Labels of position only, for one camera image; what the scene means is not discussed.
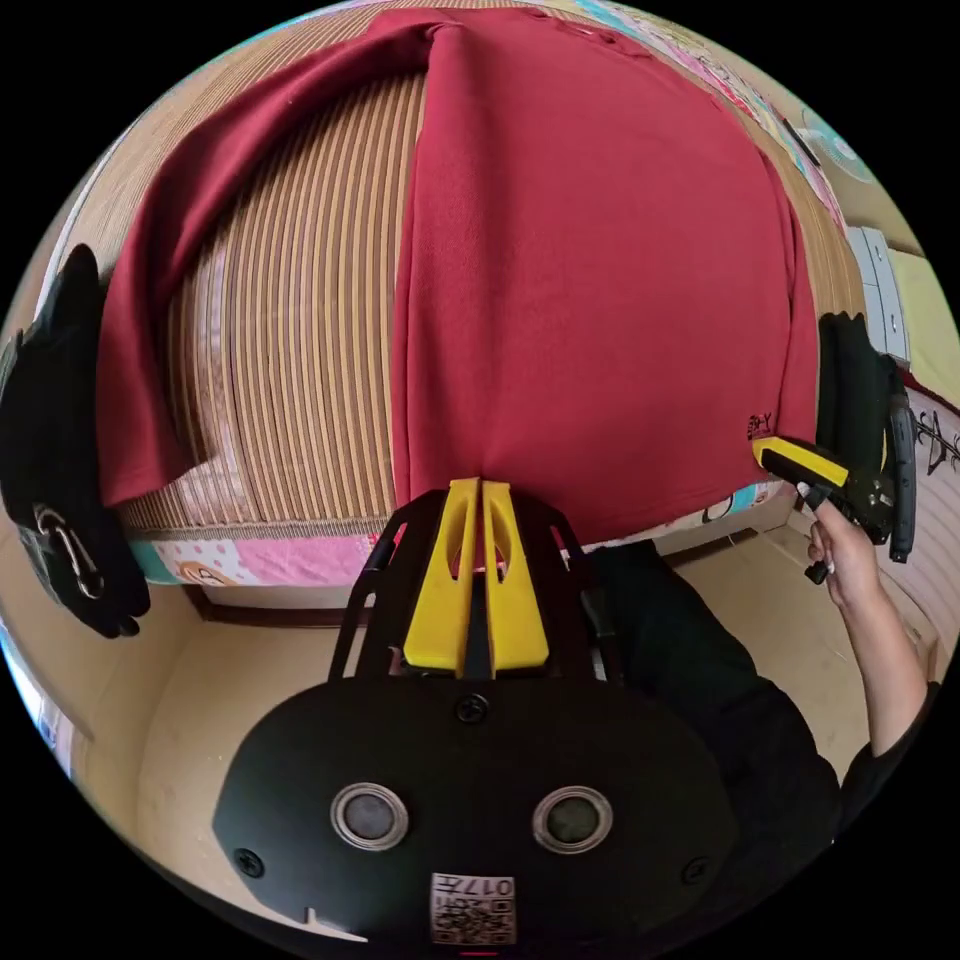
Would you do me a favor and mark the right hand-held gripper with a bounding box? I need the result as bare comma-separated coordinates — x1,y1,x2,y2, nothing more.
751,310,900,547

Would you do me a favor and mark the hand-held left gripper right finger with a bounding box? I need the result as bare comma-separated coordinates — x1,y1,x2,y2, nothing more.
482,481,549,671

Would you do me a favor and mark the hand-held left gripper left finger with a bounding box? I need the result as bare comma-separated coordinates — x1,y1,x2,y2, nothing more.
403,476,481,670

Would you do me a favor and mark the red long sleeve shirt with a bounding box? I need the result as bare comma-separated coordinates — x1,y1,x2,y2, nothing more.
95,10,820,546

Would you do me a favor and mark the person's right forearm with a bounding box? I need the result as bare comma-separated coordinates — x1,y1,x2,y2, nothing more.
828,583,940,760

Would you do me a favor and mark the person's right hand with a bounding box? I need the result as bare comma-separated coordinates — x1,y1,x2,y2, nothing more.
794,481,888,610

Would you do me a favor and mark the grey drawer cupboard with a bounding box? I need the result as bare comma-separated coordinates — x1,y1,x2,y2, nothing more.
845,224,913,363

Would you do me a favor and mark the person's body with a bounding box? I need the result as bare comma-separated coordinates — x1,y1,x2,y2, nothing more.
584,539,943,864

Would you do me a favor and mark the pale fan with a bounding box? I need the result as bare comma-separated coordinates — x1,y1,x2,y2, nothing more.
796,107,877,186

